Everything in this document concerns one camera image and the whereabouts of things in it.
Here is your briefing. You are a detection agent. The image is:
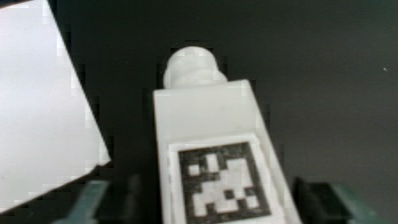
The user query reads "white square tabletop tray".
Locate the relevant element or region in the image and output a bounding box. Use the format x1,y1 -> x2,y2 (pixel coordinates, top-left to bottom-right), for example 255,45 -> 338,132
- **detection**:
0,0 -> 111,213

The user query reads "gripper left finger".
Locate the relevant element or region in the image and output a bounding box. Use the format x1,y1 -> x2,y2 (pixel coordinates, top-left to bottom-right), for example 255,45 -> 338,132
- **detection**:
52,175 -> 143,224

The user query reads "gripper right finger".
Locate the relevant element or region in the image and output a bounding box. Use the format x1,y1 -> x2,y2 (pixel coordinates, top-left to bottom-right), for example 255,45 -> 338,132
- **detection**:
294,178 -> 388,224

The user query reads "white table leg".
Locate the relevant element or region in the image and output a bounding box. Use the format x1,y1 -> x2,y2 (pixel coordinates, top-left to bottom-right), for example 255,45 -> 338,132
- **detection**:
154,47 -> 303,224

